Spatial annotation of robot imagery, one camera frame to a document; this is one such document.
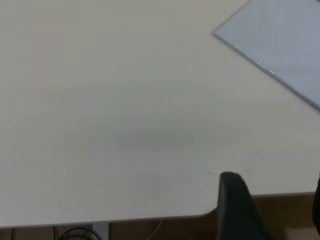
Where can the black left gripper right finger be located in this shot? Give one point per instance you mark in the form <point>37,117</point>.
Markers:
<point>317,202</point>

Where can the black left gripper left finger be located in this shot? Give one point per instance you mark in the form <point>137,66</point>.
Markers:
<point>237,212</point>

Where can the white table leg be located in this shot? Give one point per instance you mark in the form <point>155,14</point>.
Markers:
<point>101,231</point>

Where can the clear plastic zipper bag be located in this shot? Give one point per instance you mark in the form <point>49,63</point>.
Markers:
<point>280,37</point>

